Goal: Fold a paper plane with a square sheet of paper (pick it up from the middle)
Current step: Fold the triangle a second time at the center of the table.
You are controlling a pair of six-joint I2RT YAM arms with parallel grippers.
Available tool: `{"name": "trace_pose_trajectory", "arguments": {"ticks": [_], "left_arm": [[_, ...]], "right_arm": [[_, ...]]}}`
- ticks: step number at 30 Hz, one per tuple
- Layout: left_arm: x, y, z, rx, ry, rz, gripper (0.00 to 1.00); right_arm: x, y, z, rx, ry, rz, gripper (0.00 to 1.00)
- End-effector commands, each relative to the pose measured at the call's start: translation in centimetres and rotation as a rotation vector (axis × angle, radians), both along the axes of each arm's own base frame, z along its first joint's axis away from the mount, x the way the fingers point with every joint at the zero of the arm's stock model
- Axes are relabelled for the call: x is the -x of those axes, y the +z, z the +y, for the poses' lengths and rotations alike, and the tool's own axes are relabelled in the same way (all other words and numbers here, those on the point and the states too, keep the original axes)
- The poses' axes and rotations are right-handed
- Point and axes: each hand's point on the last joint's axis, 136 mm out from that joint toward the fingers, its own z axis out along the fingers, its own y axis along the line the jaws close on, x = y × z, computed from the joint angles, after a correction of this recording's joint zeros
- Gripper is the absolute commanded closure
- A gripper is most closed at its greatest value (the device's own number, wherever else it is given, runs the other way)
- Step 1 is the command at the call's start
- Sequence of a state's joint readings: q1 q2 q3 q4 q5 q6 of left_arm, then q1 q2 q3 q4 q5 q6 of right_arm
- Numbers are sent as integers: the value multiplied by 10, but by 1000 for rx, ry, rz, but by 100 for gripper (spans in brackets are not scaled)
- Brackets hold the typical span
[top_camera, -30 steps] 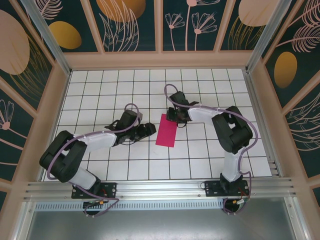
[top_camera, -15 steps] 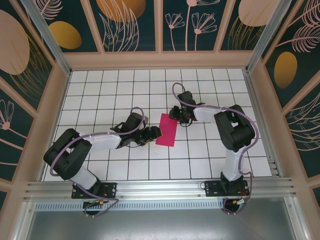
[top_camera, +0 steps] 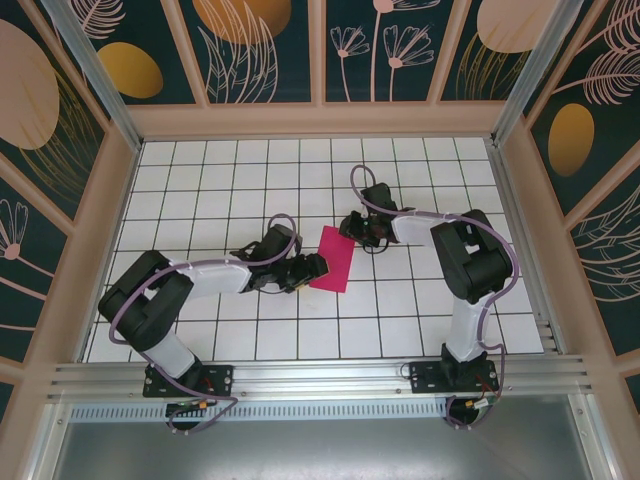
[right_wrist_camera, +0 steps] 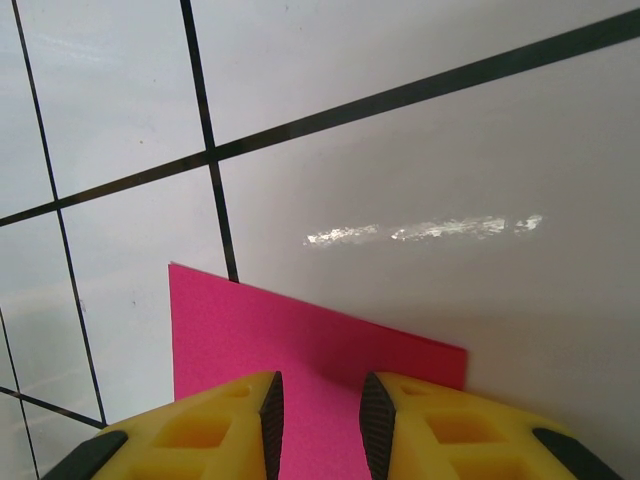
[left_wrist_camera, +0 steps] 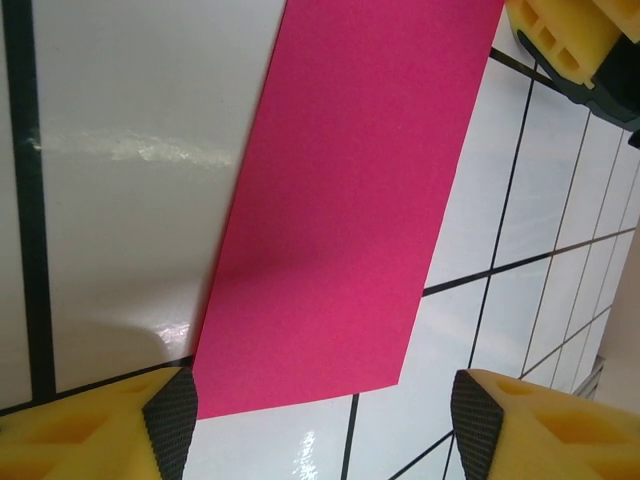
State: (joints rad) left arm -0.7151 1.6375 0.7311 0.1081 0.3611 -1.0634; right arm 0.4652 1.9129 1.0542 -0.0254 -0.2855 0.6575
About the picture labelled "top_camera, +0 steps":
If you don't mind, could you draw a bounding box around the slotted grey cable duct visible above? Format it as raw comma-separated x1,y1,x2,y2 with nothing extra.
69,402,451,423

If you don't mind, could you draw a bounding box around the grey metal sheet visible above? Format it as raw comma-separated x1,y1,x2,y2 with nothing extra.
49,419,596,480

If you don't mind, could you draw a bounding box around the aluminium side rail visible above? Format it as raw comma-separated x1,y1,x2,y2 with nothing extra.
487,139,570,356

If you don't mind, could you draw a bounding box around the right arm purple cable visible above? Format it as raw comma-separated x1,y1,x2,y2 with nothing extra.
349,164,521,432

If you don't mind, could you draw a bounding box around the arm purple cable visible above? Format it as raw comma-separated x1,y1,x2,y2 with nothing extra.
109,213,301,436
349,164,521,432

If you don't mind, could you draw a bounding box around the pink paper sheet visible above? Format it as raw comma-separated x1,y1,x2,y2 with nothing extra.
308,225,356,293

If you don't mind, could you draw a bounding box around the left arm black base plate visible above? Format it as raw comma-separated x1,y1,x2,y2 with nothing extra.
143,363,236,399

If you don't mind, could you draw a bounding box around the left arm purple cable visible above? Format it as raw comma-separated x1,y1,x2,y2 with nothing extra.
109,213,301,436

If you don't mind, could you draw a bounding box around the aluminium frame post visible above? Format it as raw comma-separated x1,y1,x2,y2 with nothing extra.
39,0,145,151
489,0,599,146

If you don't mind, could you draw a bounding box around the aluminium mounting rail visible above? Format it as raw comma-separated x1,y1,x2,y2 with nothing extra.
45,354,599,401

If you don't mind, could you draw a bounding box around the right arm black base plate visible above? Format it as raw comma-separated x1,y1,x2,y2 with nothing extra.
408,359,501,395

